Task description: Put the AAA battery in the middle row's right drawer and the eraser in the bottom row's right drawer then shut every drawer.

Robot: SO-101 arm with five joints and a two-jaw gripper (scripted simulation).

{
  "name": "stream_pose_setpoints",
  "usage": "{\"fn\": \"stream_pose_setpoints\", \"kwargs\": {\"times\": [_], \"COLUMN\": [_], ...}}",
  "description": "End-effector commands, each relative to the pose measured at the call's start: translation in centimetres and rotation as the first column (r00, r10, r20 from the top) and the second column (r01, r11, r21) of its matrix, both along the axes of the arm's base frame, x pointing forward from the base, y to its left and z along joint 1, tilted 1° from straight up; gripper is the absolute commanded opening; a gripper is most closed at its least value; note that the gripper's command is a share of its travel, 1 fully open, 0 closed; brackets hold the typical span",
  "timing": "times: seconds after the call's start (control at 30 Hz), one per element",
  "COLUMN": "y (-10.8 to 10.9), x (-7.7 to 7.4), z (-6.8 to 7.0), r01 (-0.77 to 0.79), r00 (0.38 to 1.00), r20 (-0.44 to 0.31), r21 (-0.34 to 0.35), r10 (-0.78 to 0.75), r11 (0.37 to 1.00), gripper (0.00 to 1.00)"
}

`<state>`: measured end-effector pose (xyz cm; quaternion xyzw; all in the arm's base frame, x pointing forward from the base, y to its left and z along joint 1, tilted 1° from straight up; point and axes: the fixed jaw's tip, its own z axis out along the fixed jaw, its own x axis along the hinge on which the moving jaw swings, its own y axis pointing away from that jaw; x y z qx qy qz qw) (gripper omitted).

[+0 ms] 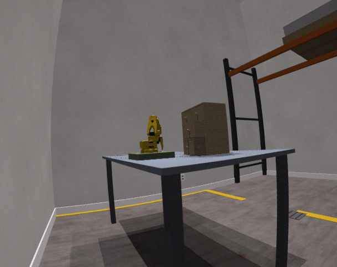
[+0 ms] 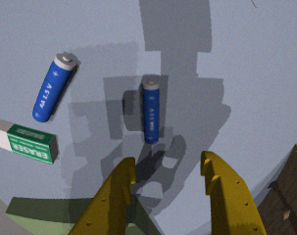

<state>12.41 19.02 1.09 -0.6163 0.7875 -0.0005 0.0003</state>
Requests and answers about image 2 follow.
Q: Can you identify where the blue aaa battery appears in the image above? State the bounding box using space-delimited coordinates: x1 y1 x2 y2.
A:
32 54 76 122
142 80 160 144

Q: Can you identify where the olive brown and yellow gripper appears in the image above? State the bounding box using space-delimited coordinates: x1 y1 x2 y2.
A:
68 151 267 235

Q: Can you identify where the green eraser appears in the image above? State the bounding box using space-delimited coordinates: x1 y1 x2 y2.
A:
0 119 58 165

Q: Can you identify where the brown wooden chest of drawers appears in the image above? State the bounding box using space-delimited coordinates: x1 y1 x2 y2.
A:
257 143 297 235

